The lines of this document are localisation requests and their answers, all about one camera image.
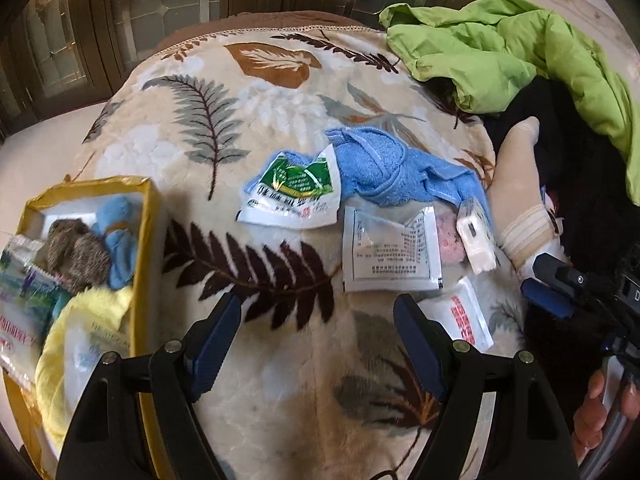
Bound white red-lettered packet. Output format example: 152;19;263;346
0;300;56;391

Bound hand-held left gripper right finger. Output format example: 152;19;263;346
392;294;583;480

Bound light blue sock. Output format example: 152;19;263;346
92;196;140;291

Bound blue towel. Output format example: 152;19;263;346
242;126;496;228

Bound leaf print blanket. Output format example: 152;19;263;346
65;10;531;480

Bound white red-printed sachet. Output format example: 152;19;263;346
417;276;495;352

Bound person's right hand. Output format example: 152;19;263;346
572;371;640;463

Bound yellow-rimmed white box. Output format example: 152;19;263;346
10;175;171;480

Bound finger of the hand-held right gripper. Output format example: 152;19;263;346
520;277;601;320
532;254;593;288

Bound pink fluffy cloth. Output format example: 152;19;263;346
435;212;473;266

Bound green cloth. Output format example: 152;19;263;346
379;0;640;206

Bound black cloth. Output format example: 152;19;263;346
480;77;640;411

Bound white text-printed sachet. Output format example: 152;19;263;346
342;205;445;293

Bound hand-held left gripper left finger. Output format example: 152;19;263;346
55;291;246;480

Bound wooden glass door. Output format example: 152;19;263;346
0;0;516;131

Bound packets in box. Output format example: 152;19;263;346
0;235;71;311

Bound grey fuzzy sock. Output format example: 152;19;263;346
46;218;112;295

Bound beige sock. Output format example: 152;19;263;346
492;116;563;281

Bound yellow towel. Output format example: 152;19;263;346
34;286;136;456

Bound small white packet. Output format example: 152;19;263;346
456;197;498;276

